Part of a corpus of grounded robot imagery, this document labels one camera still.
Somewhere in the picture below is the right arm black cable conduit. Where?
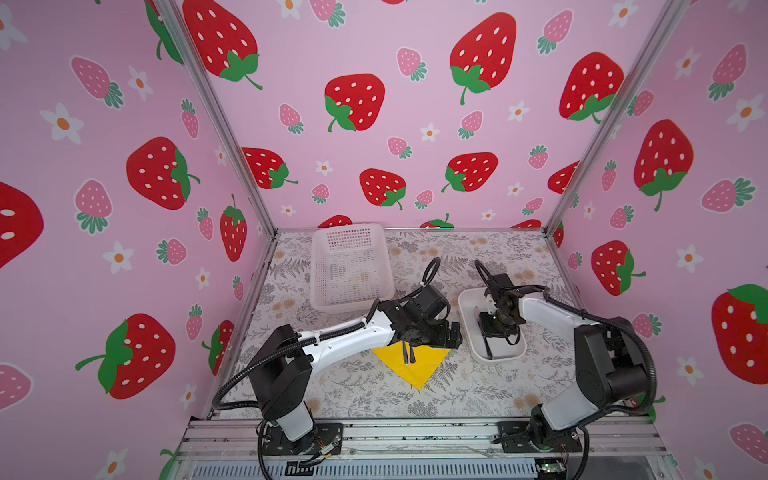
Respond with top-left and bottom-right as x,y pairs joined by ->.
473,259 -> 658,415

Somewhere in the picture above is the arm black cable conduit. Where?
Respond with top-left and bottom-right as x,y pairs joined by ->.
473,259 -> 658,415
211,256 -> 442,412

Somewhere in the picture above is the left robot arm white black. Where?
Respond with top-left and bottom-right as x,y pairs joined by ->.
246,286 -> 462,443

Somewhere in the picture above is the aluminium frame corner post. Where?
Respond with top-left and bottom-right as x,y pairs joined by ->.
543,0 -> 690,240
156,0 -> 278,239

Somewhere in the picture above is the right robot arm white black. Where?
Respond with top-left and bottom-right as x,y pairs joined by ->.
476,263 -> 658,443

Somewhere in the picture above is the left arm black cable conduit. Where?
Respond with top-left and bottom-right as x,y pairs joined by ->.
211,256 -> 442,412

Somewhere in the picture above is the white perforated plastic basket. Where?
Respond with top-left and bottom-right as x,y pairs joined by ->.
310,224 -> 395,314

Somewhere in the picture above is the aluminium frame corner post left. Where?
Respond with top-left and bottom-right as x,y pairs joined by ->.
156,0 -> 278,239

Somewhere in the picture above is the white rectangular plastic tray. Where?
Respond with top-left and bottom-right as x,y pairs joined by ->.
458,288 -> 527,364

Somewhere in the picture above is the yellow paper napkin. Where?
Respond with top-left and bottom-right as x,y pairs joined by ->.
373,342 -> 450,390

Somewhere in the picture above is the aluminium frame corner post right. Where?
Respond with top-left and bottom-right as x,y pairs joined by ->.
543,0 -> 690,240

